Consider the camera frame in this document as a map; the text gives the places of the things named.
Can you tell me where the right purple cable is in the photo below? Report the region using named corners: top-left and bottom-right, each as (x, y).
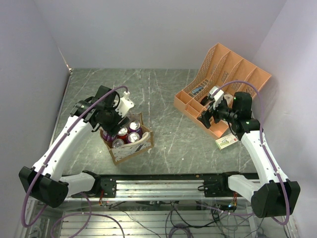
top-left (210, 80), bottom-right (291, 226)

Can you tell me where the red cola can back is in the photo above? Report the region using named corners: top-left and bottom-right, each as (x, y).
top-left (117, 127), bottom-right (129, 140)

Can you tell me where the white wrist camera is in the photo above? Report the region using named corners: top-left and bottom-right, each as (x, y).
top-left (209, 86), bottom-right (224, 109)
top-left (115, 91), bottom-right (135, 118)

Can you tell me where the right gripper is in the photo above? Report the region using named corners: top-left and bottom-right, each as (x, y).
top-left (197, 98), bottom-right (237, 128)

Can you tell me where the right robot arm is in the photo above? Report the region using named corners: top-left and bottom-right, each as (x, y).
top-left (198, 91), bottom-right (300, 218)

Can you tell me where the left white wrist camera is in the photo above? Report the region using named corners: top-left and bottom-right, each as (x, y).
top-left (115, 91), bottom-right (135, 118)

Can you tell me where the purple Fanta can back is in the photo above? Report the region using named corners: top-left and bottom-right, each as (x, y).
top-left (102, 131), bottom-right (116, 142)

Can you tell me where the green white small box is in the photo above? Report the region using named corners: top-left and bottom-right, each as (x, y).
top-left (215, 133), bottom-right (238, 150)

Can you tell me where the orange plastic desk organizer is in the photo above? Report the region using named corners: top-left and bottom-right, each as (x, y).
top-left (174, 43), bottom-right (271, 139)

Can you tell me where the red cola can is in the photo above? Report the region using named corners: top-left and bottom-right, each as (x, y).
top-left (112, 138), bottom-right (125, 149)
top-left (117, 127), bottom-right (129, 140)

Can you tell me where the purple fanta can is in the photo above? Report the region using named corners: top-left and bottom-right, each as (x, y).
top-left (126, 132), bottom-right (141, 143)
top-left (128, 120), bottom-right (143, 136)
top-left (102, 131), bottom-right (116, 142)

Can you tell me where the purple Fanta can front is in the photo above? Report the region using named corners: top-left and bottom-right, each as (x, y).
top-left (126, 132), bottom-right (141, 143)

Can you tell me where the aluminium mounting rail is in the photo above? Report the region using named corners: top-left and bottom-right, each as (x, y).
top-left (59, 173), bottom-right (263, 201)

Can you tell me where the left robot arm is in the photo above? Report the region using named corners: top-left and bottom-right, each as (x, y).
top-left (19, 86), bottom-right (135, 208)

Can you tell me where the blue toy car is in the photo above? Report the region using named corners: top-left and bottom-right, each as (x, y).
top-left (192, 87), bottom-right (202, 95)

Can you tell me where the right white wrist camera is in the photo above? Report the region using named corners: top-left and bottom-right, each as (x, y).
top-left (209, 86), bottom-right (224, 109)

